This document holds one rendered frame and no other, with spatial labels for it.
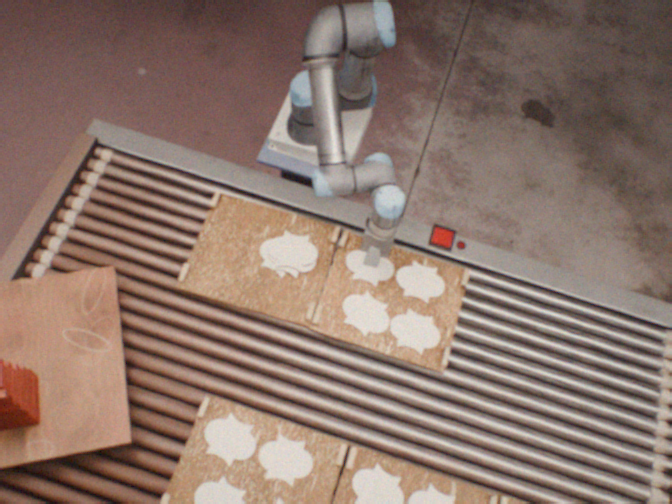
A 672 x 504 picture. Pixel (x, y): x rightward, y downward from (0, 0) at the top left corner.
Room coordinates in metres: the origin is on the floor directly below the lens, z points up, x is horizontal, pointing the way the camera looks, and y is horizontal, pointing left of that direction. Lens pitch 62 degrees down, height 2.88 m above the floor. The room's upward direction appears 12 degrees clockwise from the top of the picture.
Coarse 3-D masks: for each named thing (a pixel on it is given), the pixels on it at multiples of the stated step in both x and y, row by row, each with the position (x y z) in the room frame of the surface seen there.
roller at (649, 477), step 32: (160, 320) 0.71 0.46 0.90; (192, 320) 0.73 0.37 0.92; (256, 352) 0.68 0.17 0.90; (288, 352) 0.69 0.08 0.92; (352, 384) 0.64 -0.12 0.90; (384, 384) 0.66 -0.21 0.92; (448, 416) 0.61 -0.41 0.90; (480, 416) 0.62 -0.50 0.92; (544, 448) 0.58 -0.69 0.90; (576, 448) 0.59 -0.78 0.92; (640, 480) 0.54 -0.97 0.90
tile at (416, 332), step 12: (408, 312) 0.88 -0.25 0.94; (396, 324) 0.84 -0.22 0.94; (408, 324) 0.85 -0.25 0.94; (420, 324) 0.85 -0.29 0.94; (432, 324) 0.86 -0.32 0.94; (396, 336) 0.80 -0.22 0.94; (408, 336) 0.81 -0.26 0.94; (420, 336) 0.82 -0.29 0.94; (432, 336) 0.82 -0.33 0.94; (420, 348) 0.78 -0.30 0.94
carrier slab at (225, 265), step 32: (224, 224) 1.05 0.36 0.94; (256, 224) 1.07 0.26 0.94; (288, 224) 1.10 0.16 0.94; (320, 224) 1.12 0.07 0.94; (192, 256) 0.92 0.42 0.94; (224, 256) 0.94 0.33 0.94; (256, 256) 0.96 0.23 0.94; (320, 256) 1.01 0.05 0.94; (192, 288) 0.82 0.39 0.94; (224, 288) 0.84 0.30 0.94; (256, 288) 0.86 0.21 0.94; (288, 288) 0.88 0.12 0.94; (320, 288) 0.90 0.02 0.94; (288, 320) 0.78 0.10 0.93
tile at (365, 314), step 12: (348, 300) 0.88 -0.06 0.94; (360, 300) 0.89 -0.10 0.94; (372, 300) 0.90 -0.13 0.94; (348, 312) 0.84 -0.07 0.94; (360, 312) 0.85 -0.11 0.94; (372, 312) 0.86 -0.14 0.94; (384, 312) 0.87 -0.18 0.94; (360, 324) 0.81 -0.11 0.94; (372, 324) 0.82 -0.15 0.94; (384, 324) 0.83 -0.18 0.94
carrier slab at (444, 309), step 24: (360, 240) 1.09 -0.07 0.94; (336, 264) 0.99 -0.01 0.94; (408, 264) 1.05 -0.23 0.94; (432, 264) 1.06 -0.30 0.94; (336, 288) 0.92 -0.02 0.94; (360, 288) 0.93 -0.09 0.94; (384, 288) 0.95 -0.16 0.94; (456, 288) 1.00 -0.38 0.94; (336, 312) 0.84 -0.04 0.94; (432, 312) 0.90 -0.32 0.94; (456, 312) 0.92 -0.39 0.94; (336, 336) 0.76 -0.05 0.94; (360, 336) 0.78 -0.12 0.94; (384, 336) 0.80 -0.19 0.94; (408, 360) 0.74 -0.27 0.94; (432, 360) 0.75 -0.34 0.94
